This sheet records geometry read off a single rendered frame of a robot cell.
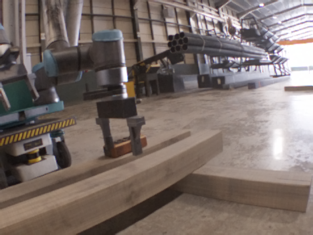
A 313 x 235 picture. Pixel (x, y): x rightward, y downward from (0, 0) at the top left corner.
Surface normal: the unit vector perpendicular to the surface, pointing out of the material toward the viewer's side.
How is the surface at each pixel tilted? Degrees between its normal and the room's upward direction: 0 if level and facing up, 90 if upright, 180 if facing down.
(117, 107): 90
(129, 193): 90
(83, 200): 90
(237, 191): 90
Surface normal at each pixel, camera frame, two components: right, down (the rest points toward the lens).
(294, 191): -0.68, 0.20
